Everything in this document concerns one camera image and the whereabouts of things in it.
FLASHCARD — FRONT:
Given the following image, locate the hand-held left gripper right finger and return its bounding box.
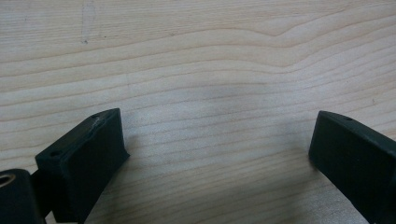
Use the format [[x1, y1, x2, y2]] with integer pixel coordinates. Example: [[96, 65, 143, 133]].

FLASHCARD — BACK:
[[308, 110, 396, 224]]

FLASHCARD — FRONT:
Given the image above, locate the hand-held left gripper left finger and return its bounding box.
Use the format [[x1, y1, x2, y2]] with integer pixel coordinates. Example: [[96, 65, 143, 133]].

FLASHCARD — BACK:
[[31, 107, 131, 224]]

